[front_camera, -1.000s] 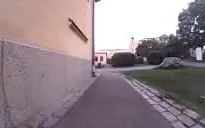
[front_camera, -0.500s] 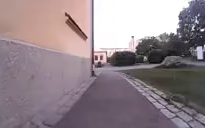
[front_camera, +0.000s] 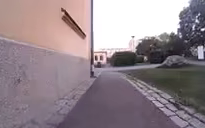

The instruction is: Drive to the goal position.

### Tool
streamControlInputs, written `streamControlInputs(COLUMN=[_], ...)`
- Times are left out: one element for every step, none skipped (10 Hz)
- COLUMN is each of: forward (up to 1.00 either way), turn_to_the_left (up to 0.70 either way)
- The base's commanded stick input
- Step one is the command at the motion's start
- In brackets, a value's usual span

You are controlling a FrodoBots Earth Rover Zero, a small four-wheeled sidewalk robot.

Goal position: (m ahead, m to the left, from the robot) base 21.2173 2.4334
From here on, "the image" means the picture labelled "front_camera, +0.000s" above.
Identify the green lawn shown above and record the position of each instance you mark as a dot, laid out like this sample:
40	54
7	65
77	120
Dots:
183	81

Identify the cobblestone strip along building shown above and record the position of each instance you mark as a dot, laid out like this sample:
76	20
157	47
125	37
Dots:
68	101

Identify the dark asphalt path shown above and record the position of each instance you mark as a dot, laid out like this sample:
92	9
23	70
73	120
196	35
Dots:
113	100

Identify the large dark tree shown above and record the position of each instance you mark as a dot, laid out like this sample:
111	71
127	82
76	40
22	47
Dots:
198	23

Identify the white sign board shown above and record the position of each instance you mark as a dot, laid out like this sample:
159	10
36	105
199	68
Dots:
200	52

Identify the cobblestone strip along lawn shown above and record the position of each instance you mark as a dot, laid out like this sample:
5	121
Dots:
163	101

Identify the group of trees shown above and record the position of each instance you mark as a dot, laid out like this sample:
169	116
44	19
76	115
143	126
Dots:
160	46

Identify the pale low building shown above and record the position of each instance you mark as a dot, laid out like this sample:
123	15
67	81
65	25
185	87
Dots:
100	57

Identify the trimmed green hedge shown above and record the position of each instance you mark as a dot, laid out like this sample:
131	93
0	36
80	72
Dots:
123	58

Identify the orange building with stone base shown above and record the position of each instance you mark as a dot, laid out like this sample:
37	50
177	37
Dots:
33	50

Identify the dark drainpipe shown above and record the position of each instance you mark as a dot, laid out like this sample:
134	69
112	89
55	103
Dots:
92	36

